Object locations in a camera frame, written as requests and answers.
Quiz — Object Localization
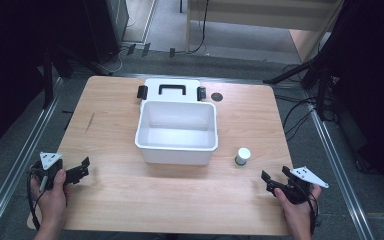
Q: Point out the dark cabinet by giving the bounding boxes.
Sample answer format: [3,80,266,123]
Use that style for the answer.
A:
[83,0,130,64]

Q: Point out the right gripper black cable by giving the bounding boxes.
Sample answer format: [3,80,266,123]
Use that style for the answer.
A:
[304,186,320,236]

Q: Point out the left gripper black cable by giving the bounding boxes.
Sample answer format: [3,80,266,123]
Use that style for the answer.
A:
[26,169,48,232]

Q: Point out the white box lid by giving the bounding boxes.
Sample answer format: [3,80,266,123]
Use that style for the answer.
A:
[143,78,202,103]

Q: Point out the black tripod stand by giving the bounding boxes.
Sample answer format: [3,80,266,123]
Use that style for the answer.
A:
[263,33,341,122]

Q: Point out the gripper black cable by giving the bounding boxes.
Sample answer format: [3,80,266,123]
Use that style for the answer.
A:
[304,186,320,236]
[26,169,48,232]

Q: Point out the small white bottle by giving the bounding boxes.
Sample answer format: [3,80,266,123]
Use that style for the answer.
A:
[234,147,252,167]

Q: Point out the black lid handle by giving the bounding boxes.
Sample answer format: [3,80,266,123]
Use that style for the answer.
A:
[158,84,187,96]

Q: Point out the person's left hand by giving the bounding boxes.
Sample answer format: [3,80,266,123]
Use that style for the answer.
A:
[29,168,72,228]

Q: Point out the light wooden desk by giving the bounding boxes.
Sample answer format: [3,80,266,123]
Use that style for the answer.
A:
[184,0,346,64]

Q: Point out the person's right hand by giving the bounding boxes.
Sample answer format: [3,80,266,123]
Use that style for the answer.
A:
[273,184,323,232]

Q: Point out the hanging black cable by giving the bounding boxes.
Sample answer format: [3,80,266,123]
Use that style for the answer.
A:
[174,0,211,55]

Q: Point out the black metal stand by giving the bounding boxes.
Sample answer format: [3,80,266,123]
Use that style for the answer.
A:
[41,46,114,110]

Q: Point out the metal floor rail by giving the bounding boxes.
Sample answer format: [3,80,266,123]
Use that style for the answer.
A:
[0,76,64,240]
[304,96,376,240]

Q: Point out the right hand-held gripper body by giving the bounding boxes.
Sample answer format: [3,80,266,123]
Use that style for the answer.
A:
[274,166,330,205]

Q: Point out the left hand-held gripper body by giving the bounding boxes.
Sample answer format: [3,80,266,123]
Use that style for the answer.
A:
[29,151,73,192]

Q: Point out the black floor cables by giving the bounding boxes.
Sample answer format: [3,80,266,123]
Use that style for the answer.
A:
[273,63,338,143]

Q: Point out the white plastic storage box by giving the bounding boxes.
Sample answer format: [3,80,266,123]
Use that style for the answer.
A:
[134,99,219,166]

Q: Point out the white floor cable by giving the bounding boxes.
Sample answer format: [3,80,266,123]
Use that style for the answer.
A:
[94,14,138,76]

